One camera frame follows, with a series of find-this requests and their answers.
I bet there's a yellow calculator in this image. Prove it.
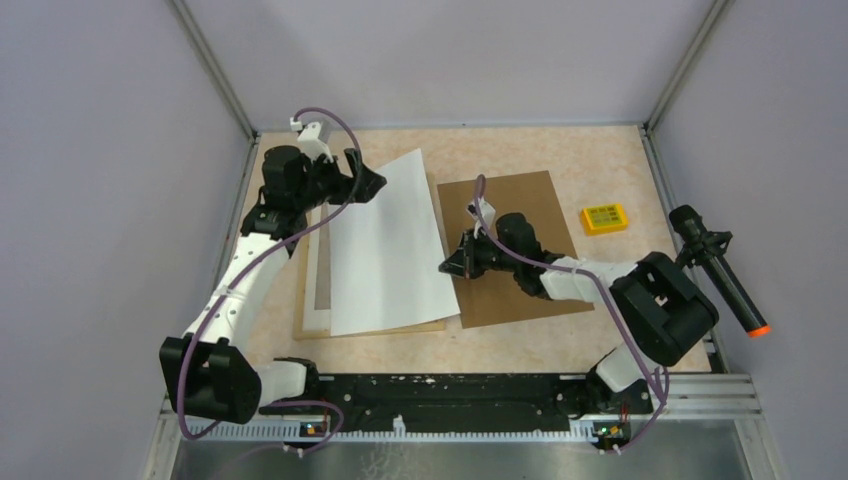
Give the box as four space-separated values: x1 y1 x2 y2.
579 203 629 236

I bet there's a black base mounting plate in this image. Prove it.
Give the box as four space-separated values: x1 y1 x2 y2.
258 372 654 435

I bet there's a light wooden picture frame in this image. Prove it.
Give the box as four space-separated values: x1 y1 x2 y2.
292 173 446 342

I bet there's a black microphone orange tip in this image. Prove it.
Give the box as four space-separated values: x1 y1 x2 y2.
669 205 771 338

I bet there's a white toothed cable rail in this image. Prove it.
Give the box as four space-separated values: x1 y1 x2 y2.
203 417 598 444

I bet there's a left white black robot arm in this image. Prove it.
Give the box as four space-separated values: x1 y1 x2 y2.
159 145 387 424

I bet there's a sunflower photo print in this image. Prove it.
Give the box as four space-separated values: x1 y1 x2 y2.
328 149 460 336

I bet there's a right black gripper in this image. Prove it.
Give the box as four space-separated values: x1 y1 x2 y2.
439 227 520 280

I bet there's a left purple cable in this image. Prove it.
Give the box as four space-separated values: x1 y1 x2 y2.
176 107 364 458

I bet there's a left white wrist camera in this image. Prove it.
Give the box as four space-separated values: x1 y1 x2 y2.
290 117 334 163

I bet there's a black microphone tripod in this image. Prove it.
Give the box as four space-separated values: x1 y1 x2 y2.
675 231 733 268

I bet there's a white matted sunflower photo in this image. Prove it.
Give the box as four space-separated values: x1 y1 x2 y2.
302 225 331 338

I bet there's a brown frame backing board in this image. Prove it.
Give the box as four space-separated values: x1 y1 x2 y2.
437 171 594 329

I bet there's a purple cable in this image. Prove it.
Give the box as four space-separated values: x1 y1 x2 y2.
472 174 672 455
176 107 364 458

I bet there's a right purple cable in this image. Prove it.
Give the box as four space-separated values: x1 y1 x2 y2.
472 174 672 455

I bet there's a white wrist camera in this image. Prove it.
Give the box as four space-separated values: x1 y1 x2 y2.
467 198 496 237
290 117 334 163

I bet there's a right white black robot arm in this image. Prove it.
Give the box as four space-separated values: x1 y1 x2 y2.
438 213 718 418

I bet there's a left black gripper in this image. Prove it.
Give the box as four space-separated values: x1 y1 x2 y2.
294 147 385 212

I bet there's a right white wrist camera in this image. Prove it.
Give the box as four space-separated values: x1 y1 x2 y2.
467 198 496 237

